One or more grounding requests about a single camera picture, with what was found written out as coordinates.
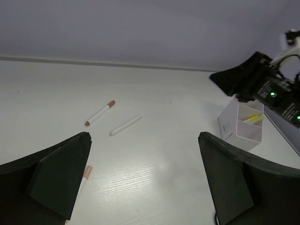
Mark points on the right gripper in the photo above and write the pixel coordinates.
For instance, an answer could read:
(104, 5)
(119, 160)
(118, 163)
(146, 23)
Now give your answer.
(256, 79)

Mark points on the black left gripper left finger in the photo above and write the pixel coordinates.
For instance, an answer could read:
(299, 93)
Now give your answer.
(42, 188)

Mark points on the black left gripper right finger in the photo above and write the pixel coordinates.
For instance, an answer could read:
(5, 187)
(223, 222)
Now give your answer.
(247, 189)

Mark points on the peach cap white marker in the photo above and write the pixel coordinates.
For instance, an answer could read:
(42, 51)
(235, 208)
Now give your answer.
(85, 177)

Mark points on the brown cap white marker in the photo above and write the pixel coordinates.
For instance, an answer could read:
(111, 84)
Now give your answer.
(100, 113)

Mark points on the all white marker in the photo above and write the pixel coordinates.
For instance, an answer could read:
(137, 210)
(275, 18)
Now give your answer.
(125, 125)

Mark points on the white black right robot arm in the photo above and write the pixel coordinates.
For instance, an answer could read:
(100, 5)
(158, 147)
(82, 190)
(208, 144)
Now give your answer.
(290, 112)

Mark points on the white divided desk organizer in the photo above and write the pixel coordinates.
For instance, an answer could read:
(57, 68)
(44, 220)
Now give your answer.
(243, 135)

